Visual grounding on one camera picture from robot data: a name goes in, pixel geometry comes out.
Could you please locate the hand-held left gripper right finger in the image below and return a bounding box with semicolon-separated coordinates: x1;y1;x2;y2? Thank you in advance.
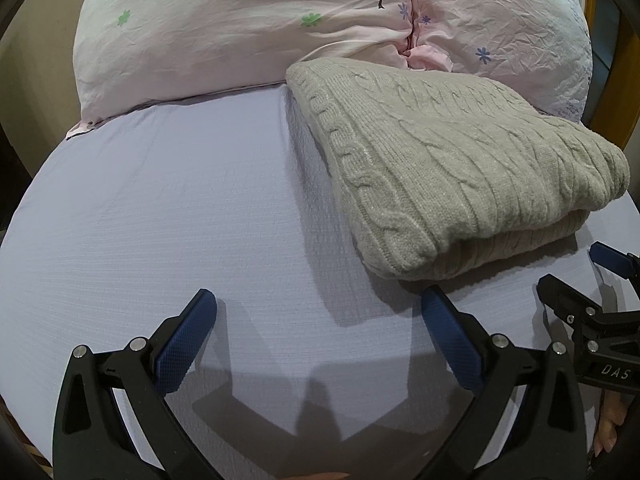
420;285;602;480

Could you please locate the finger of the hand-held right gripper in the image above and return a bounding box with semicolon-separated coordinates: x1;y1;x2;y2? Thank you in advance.
537;273;640;361
589;242;640;281

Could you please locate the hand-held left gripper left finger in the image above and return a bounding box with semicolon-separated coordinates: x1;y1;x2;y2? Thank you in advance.
52;288;225;480

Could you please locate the person's right hand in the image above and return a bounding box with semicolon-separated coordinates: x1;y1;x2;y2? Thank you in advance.
593;389;627;457

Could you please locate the lavender bed sheet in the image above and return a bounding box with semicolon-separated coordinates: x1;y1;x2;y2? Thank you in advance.
0;82;640;480

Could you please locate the left pink floral pillow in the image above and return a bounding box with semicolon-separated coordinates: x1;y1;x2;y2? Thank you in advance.
66;0;594;139

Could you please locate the beige cable-knit sweater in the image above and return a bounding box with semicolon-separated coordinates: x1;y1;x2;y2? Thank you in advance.
285;57;632;281

